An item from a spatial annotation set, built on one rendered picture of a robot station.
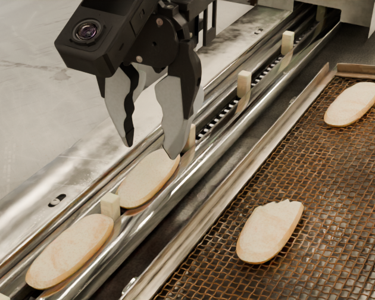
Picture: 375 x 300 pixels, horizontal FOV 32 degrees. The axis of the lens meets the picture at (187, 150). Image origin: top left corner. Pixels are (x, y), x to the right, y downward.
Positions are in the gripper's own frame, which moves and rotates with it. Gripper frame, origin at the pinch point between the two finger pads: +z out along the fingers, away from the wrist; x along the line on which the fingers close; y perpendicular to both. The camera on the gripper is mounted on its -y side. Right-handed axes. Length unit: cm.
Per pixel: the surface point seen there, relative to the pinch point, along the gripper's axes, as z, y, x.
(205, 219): 0.2, -7.3, -9.4
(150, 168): 3.0, 0.5, -0.1
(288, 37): 2.4, 35.3, -2.2
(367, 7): -0.1, 44.8, -10.2
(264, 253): -1.2, -10.5, -15.4
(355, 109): -1.6, 12.6, -16.2
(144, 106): 2.9, 10.6, 6.3
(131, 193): 3.3, -3.4, -0.2
